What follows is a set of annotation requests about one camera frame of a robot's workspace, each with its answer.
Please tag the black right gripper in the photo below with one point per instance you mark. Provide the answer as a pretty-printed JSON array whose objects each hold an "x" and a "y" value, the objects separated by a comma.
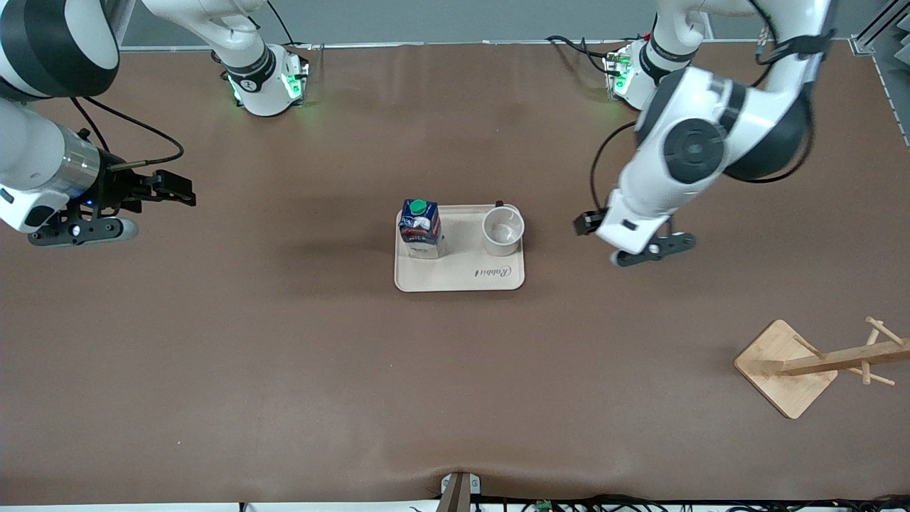
[{"x": 114, "y": 190}]

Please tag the blue white milk carton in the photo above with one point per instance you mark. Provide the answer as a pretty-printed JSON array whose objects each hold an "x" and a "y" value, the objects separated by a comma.
[{"x": 421, "y": 227}]

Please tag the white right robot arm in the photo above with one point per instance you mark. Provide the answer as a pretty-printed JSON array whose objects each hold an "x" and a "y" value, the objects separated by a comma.
[{"x": 43, "y": 171}]

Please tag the wooden cup rack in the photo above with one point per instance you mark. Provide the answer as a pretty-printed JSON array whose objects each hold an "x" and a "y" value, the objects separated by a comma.
[{"x": 782, "y": 370}]

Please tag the beige plastic tray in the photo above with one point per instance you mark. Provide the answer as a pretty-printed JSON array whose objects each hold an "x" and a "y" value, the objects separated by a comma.
[{"x": 462, "y": 274}]

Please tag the metal bracket with brown post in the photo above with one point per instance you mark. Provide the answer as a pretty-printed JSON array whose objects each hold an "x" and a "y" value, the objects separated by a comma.
[{"x": 458, "y": 491}]

